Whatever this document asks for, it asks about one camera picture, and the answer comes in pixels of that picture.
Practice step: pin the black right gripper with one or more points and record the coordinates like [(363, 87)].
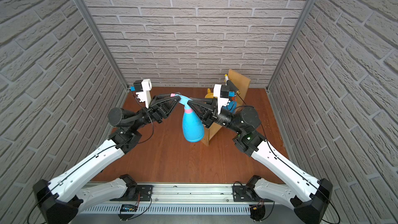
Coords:
[(214, 113)]

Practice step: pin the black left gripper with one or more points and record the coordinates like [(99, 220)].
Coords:
[(152, 108)]

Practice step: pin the yellow watering can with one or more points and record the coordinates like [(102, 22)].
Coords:
[(209, 94)]

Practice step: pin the blue pressure sprayer black handle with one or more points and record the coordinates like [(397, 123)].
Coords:
[(233, 92)]

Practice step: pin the light blue pink spray bottle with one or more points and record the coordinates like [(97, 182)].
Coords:
[(193, 129)]

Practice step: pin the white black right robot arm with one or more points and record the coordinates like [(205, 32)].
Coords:
[(306, 195)]

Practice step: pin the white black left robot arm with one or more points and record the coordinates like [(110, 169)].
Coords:
[(62, 198)]

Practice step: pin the light wooden shelf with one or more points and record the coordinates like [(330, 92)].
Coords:
[(242, 83)]

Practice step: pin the green circuit board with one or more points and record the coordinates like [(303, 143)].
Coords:
[(128, 208)]

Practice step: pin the black round connector box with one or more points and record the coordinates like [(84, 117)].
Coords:
[(257, 212)]

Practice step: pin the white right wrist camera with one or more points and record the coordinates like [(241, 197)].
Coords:
[(224, 95)]

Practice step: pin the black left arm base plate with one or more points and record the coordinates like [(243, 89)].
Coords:
[(139, 192)]

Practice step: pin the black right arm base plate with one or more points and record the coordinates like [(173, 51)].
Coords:
[(243, 193)]

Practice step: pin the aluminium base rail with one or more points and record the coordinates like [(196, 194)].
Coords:
[(196, 199)]

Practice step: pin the aluminium corner post left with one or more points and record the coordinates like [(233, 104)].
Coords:
[(88, 18)]

